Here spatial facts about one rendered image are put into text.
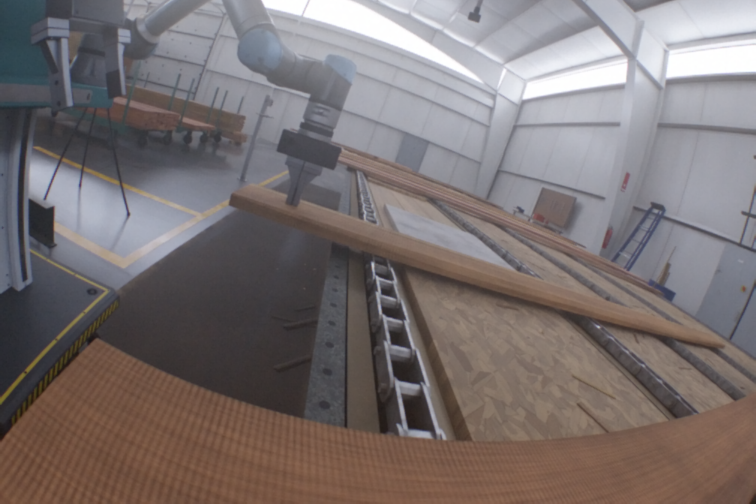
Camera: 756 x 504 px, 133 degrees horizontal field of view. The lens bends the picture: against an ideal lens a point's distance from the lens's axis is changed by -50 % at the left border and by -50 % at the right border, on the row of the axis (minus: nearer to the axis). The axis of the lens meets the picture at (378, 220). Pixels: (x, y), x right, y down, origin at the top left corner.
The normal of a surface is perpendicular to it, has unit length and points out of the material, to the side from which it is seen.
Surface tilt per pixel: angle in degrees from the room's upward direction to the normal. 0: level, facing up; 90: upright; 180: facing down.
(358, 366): 0
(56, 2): 97
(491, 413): 0
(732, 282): 90
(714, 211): 92
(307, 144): 90
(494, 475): 0
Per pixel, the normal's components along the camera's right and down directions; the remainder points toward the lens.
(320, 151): 0.07, 0.24
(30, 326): 0.34, -0.92
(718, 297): -0.94, -0.32
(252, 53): -0.17, 0.14
